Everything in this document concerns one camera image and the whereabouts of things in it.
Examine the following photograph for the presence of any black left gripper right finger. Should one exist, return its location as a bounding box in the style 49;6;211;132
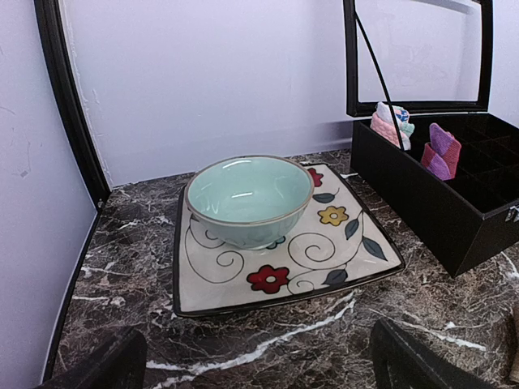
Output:
370;319;491;388

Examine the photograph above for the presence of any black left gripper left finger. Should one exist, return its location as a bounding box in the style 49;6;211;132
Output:
39;327;148;388

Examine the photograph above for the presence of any black compartment storage box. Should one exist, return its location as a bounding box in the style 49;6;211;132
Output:
343;1;518;276

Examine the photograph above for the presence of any green ceramic bowl on plate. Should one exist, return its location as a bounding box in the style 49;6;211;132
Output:
185;156;315;250

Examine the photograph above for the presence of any magenta purple rolled sock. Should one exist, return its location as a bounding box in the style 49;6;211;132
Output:
421;123;461;181

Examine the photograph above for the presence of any pink white rolled sock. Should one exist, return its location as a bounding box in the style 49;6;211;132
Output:
370;101;415;151

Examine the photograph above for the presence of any black left corner post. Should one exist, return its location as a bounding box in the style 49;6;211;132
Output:
34;0;110;211

